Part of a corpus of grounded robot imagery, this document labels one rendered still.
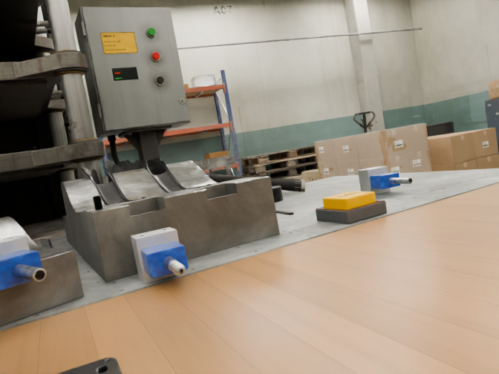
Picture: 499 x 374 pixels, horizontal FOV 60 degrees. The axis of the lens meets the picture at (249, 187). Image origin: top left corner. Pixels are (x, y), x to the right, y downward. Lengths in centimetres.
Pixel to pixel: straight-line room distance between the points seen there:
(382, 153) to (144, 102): 320
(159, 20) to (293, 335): 138
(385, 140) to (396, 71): 519
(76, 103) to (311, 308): 107
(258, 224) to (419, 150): 408
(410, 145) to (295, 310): 427
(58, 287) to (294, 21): 817
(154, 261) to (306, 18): 828
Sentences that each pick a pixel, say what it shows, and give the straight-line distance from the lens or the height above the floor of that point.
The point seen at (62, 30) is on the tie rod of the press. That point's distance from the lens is 138.
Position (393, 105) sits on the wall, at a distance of 931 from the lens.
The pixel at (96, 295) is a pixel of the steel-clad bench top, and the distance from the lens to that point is 53.
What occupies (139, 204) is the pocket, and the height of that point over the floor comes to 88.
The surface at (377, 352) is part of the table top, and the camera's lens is 29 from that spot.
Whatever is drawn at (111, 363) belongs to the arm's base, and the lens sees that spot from 32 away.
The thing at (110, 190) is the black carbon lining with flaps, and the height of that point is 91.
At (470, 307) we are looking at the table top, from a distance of 35.
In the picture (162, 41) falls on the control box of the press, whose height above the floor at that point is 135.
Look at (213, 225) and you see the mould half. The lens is 61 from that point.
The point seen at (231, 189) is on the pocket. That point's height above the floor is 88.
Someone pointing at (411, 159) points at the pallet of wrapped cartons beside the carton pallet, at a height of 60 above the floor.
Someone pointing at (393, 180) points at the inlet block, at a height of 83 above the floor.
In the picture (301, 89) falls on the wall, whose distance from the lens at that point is 828.
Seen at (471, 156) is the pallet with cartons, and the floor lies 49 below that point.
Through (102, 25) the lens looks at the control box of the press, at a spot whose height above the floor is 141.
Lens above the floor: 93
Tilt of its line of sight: 4 degrees down
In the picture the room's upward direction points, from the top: 10 degrees counter-clockwise
